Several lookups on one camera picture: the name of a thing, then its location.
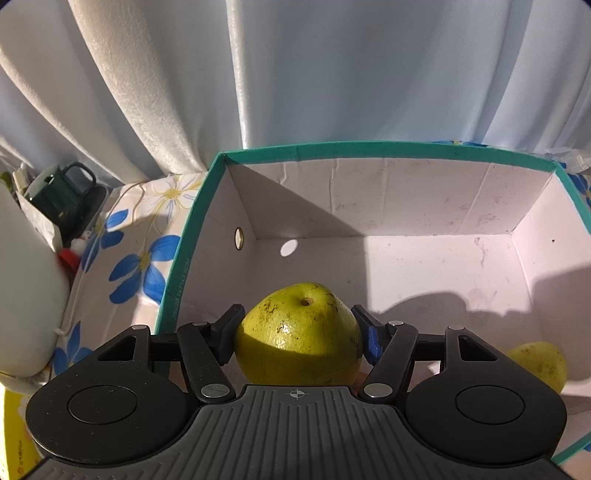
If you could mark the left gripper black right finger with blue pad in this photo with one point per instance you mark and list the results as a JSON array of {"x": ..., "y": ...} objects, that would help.
[{"x": 389, "y": 349}]

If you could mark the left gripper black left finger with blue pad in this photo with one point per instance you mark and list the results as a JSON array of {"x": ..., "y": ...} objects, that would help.
[{"x": 205, "y": 349}]

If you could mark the yellow-green pear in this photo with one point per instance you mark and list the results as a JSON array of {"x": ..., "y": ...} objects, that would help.
[{"x": 300, "y": 335}]

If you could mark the floral plastic tablecloth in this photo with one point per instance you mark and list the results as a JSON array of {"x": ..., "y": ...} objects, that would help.
[{"x": 125, "y": 276}]

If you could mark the teal cardboard box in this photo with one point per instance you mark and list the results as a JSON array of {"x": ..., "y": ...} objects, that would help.
[{"x": 433, "y": 234}]

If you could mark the red small bottle cap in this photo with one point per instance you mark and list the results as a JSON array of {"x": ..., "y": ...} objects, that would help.
[{"x": 70, "y": 259}]

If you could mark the white router device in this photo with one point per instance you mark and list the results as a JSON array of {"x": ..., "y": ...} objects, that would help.
[{"x": 34, "y": 293}]

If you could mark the dark green mug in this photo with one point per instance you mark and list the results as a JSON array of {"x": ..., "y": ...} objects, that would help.
[{"x": 58, "y": 198}]

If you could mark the yellow tissue box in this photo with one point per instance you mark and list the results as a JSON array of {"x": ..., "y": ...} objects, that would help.
[{"x": 18, "y": 452}]

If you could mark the white curtain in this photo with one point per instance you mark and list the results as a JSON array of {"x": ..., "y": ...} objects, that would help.
[{"x": 139, "y": 89}]

